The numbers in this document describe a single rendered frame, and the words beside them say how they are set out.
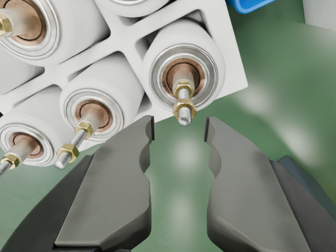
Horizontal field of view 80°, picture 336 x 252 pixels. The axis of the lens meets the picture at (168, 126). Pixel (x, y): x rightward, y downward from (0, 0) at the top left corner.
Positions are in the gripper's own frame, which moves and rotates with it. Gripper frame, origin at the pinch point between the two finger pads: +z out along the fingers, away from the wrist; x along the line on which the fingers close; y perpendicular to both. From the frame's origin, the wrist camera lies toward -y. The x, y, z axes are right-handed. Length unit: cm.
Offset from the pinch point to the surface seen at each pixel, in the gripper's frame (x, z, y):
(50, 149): -17.6, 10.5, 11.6
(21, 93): -24.9, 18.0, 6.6
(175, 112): -0.3, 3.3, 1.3
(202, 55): 2.3, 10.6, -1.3
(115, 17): -8.2, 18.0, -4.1
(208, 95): 3.4, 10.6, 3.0
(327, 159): 44, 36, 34
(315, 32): 27.9, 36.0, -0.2
